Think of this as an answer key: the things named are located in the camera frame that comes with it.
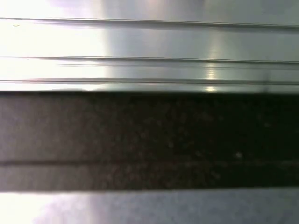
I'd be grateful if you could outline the black PC case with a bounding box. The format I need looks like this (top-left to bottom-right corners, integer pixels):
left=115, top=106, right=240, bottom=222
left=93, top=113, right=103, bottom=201
left=0, top=90, right=299, bottom=224

